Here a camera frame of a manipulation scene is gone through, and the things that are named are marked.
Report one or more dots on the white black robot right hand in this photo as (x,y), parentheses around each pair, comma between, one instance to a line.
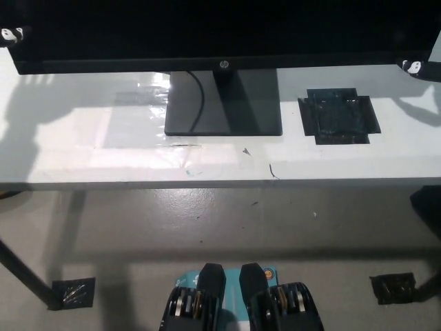
(418,69)

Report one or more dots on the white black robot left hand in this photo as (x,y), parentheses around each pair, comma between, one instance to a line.
(10,36)

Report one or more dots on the black HP monitor screen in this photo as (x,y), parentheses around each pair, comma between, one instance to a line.
(172,31)

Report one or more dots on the black monitor stand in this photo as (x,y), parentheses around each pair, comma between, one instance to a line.
(241,113)

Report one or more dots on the black tape patch on table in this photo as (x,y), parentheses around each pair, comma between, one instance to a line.
(339,117)

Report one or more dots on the dark bulky object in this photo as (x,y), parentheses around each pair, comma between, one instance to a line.
(427,210)

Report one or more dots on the clear tape sheet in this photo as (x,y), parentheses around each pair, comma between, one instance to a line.
(144,98)

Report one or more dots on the black floor tape patch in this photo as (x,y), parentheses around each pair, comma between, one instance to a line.
(394,288)
(74,292)

